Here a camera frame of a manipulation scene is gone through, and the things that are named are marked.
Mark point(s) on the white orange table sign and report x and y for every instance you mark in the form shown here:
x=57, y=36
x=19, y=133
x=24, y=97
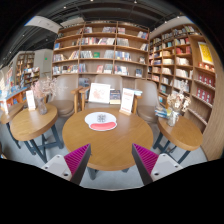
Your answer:
x=127, y=101

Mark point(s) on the white mouse pad red rest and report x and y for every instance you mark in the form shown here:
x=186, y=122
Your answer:
x=103, y=126

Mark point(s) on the wooden bookshelf with yellow poster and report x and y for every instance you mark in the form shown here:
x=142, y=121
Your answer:
x=180, y=63

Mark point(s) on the glass vase dried pink flowers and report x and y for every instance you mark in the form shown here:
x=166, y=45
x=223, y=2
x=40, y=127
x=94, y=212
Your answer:
x=41, y=106

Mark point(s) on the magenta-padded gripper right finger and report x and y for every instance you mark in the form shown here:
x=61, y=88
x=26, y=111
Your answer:
x=146, y=160

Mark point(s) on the brown leather wooden armchair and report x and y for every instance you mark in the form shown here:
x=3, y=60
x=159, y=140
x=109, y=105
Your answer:
x=148, y=103
x=66, y=100
x=108, y=79

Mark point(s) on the round wooden side table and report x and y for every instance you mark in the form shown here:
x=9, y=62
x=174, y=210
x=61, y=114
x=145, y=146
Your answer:
x=31, y=123
x=181, y=131

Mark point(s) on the small distant wooden bookshelf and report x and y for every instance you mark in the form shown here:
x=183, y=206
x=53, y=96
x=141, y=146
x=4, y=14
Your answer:
x=25, y=65

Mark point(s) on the glass vase dried beige flowers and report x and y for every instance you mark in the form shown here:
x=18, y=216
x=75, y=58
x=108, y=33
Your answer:
x=172, y=118

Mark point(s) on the wide wooden bookshelf unit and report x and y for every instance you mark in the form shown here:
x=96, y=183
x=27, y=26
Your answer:
x=100, y=46

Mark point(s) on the white framed floral picture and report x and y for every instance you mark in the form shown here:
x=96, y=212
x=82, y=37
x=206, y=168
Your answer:
x=99, y=93

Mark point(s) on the stack of colourful books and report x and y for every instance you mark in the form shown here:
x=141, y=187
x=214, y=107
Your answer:
x=162, y=112

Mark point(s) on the small white table sign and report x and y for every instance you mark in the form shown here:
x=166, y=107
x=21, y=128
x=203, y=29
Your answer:
x=30, y=100

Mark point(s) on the orange display shelf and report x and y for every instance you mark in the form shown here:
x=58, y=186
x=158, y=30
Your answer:
x=15, y=96

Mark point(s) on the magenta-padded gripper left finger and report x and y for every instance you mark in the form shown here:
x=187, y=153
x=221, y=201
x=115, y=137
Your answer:
x=76, y=159

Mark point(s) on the dark cover book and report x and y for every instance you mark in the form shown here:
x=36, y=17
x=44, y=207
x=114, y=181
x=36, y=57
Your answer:
x=115, y=96

